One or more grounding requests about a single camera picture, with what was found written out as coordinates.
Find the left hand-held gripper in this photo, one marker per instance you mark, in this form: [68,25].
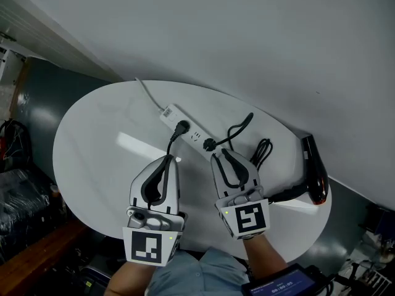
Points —
[146,247]

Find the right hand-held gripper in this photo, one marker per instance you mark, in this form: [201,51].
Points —
[248,217]

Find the black power plug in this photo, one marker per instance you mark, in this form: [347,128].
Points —
[209,144]

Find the white power strip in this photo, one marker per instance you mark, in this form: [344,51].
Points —
[194,136]

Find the person's right forearm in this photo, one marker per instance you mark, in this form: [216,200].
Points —
[262,251]

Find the person's left forearm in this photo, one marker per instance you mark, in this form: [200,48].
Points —
[129,279]

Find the black hair dryer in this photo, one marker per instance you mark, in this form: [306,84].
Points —
[314,171]

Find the person's light blue shirt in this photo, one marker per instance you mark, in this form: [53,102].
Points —
[200,276]

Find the black wrist-worn screen device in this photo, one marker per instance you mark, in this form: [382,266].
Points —
[277,284]

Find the brown wooden furniture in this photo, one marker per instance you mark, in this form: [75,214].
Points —
[40,248]

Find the plastic-wrapped dark bundle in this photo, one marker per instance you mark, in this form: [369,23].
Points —
[24,202]

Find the white cabinet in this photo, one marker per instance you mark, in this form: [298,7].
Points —
[9,63]

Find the white door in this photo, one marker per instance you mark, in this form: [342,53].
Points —
[46,26]

